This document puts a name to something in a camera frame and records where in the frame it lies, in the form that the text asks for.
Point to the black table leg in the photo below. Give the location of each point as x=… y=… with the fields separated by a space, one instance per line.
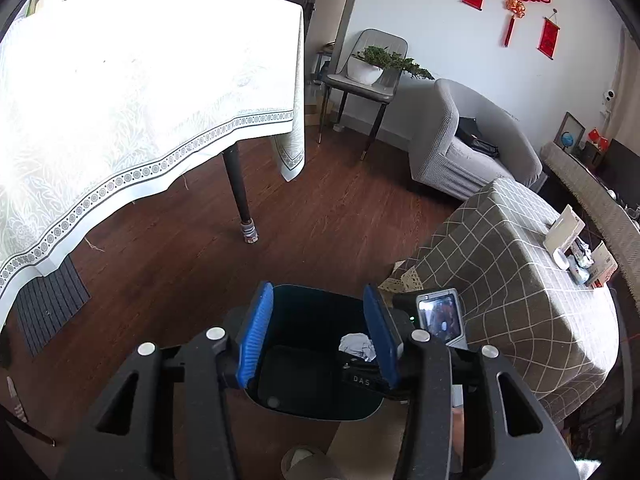
x=232 y=163

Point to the framed picture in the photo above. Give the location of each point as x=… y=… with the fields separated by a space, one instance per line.
x=571 y=124

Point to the white paper ball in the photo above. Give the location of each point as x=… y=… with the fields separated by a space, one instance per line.
x=358 y=345

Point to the red white box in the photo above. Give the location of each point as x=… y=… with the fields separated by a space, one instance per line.
x=603 y=267

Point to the grey dining chair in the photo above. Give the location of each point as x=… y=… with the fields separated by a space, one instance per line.
x=376 y=93

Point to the teal trash bin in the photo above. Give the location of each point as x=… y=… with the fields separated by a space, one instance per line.
x=300 y=371

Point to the blue wet wipes packet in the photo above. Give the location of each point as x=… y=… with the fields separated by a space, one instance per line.
x=579 y=267

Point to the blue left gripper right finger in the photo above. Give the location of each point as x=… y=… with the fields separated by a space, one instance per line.
x=384 y=334

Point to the black monitor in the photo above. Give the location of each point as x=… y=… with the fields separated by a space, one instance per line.
x=619 y=169

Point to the small red flags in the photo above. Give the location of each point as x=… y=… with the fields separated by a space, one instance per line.
x=600 y=143

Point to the white security camera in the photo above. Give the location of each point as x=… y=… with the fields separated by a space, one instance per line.
x=608 y=98

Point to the white plastic lid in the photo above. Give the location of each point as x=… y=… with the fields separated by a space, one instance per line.
x=560 y=259

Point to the beige lace desk cloth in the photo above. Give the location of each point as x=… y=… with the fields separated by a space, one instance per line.
x=619 y=232

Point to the potted green plant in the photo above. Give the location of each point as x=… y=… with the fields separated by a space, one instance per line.
x=380 y=62

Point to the white patterned tablecloth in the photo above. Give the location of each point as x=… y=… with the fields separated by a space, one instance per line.
x=104 y=102

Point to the right red wall scroll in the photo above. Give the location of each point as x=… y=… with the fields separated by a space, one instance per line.
x=549 y=35

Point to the grey armchair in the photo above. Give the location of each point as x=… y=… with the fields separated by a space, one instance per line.
x=437 y=158

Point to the black handbag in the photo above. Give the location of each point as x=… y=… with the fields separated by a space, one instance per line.
x=469 y=134

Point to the dark striped floor mat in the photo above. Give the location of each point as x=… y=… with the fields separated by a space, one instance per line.
x=45 y=305

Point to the small blue globe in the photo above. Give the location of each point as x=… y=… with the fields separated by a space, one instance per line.
x=567 y=141

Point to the grey checked round tablecloth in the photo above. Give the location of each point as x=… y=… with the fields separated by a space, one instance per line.
x=561 y=337

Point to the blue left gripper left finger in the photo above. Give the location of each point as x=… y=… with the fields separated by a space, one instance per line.
x=253 y=332

